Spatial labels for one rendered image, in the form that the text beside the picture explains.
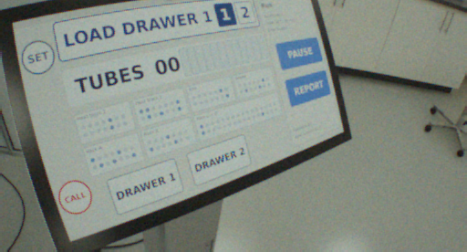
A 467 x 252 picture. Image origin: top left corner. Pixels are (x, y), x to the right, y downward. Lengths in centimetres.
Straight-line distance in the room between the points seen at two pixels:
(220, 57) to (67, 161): 25
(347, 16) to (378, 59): 50
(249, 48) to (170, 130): 17
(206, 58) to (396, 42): 260
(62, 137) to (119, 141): 7
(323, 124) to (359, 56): 236
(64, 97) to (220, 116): 21
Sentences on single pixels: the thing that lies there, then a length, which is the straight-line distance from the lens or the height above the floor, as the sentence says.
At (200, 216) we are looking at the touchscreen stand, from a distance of 72.
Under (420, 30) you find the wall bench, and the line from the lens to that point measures 304.
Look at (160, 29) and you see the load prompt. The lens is 46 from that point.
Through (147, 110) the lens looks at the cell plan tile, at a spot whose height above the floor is 107.
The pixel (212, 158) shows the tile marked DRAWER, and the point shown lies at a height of 101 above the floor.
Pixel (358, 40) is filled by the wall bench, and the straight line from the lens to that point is 285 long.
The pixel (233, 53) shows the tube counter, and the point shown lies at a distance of 49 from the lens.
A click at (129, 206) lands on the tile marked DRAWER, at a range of 43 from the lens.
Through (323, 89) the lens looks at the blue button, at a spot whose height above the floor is 104.
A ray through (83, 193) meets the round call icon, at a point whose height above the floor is 102.
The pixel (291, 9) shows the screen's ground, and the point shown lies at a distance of 59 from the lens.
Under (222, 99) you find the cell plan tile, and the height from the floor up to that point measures 106.
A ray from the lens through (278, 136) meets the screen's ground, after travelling 52.
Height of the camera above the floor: 134
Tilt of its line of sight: 38 degrees down
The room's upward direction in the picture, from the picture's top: 9 degrees clockwise
